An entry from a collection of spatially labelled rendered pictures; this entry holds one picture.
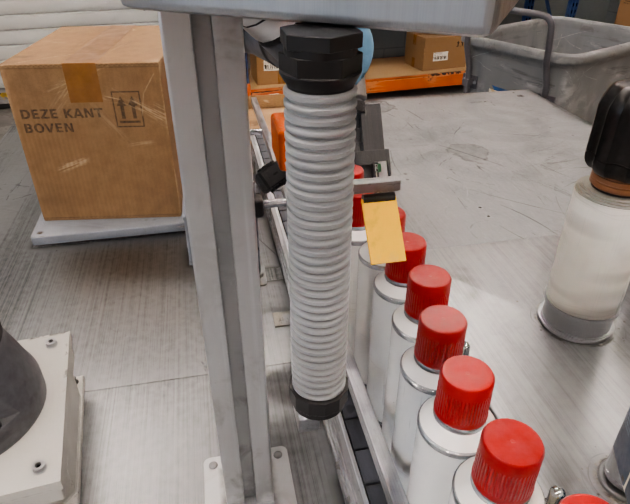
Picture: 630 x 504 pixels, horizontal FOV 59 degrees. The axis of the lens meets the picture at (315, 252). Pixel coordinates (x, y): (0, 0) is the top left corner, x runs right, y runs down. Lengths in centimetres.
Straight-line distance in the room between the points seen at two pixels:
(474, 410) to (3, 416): 42
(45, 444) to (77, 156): 55
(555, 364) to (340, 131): 52
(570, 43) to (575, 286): 282
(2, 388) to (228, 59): 38
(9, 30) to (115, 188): 380
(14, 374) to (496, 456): 43
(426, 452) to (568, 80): 236
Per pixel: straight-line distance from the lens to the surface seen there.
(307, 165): 24
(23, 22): 473
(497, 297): 78
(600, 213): 65
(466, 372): 36
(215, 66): 34
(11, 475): 59
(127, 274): 92
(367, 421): 48
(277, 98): 162
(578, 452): 62
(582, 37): 343
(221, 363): 44
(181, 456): 64
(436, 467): 39
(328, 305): 28
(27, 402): 60
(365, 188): 45
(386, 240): 46
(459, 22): 22
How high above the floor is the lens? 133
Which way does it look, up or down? 32 degrees down
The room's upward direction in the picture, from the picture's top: straight up
